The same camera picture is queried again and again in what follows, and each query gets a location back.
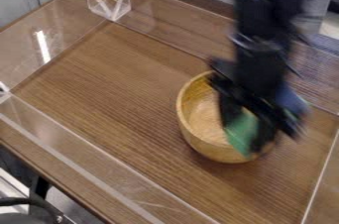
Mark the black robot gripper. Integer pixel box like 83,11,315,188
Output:
209,34,300,153

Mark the green rectangular block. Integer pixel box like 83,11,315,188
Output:
224,97,312,157

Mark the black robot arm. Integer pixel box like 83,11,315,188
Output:
208,0,308,158

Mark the brown wooden bowl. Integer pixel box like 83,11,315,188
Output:
176,71,275,164

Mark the black metal table leg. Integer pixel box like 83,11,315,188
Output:
29,176,76,224

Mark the clear acrylic corner bracket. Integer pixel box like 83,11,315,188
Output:
85,0,131,22

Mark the black cable under table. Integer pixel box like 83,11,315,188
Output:
0,195,64,224

